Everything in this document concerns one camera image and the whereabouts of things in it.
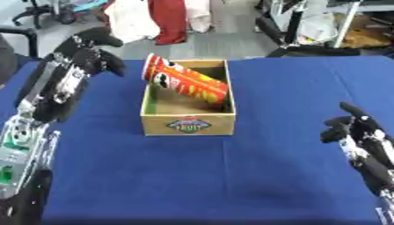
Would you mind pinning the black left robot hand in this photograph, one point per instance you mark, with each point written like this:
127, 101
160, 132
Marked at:
77, 63

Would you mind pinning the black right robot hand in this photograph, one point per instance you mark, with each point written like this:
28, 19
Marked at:
367, 140

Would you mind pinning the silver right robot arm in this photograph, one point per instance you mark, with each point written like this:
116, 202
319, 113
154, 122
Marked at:
385, 209

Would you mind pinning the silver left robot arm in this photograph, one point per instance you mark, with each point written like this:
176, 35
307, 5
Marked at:
23, 164

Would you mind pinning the tan cardboard box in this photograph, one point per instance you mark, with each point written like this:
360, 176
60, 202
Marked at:
188, 124

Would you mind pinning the black office chair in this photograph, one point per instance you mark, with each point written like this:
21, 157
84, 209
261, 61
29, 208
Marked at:
43, 11

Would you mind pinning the red cloth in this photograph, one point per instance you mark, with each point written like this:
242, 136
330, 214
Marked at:
169, 20

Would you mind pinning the red chip can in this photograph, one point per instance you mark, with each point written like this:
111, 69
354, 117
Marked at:
190, 83

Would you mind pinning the white bag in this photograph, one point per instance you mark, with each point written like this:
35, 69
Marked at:
318, 27

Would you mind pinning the black tripod stand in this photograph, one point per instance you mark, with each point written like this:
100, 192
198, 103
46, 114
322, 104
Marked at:
302, 35

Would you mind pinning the pink white cloth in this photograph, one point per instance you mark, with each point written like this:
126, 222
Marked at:
199, 14

